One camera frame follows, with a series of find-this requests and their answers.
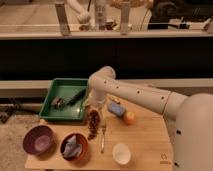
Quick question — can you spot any silver fork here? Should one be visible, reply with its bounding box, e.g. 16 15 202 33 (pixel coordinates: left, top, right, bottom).
101 123 106 154

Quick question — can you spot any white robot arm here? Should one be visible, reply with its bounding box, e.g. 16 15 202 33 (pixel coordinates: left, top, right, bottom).
88 66 213 171

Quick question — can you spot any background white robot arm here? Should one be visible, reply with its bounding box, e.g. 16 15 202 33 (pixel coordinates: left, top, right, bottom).
66 0 91 30

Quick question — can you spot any dark grape bunch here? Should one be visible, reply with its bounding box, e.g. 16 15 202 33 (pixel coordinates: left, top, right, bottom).
88 110 100 140

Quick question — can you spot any orange fruit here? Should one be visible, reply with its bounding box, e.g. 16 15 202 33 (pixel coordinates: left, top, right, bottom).
123 112 135 125

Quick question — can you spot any red-brown bowl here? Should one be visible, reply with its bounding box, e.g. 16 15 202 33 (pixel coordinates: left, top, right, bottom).
60 133 88 162

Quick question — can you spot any green plastic tray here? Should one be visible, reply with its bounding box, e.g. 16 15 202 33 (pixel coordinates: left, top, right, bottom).
39 78 88 122

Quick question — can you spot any black brush in tray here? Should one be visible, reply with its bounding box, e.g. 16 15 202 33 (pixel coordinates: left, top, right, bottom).
51 89 86 109

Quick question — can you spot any blue-grey cloth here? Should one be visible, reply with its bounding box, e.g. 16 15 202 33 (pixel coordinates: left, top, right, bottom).
62 135 82 158

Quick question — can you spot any purple bowl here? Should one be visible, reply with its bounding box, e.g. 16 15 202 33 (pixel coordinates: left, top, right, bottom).
23 125 54 155

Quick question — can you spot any white background bottle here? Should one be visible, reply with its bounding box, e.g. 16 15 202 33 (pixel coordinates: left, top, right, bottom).
94 0 107 30

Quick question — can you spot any yellow-handled utensil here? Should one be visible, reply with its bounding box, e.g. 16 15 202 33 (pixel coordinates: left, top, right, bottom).
109 96 121 104

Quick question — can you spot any wooden post right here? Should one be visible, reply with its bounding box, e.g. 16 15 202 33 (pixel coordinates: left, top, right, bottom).
120 1 130 35

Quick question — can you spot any wooden post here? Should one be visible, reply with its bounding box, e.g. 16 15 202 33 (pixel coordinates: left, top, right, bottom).
120 1 130 35
55 2 70 36

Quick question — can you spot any wooden post left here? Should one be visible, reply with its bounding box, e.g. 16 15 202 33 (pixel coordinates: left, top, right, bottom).
55 2 70 36

